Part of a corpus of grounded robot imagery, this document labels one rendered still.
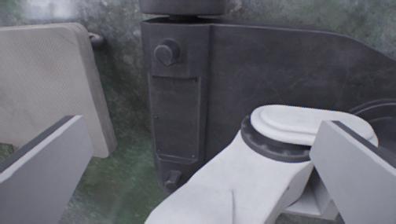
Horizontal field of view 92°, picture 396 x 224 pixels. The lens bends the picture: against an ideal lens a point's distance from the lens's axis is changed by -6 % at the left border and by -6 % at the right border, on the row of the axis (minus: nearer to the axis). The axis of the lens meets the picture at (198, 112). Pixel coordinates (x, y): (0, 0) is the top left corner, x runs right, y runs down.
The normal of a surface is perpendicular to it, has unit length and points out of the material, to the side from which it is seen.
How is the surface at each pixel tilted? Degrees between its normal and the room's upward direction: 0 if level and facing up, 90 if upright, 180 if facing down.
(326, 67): 0
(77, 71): 0
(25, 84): 0
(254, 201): 90
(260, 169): 90
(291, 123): 90
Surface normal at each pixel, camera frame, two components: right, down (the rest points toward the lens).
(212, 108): -0.19, 0.48
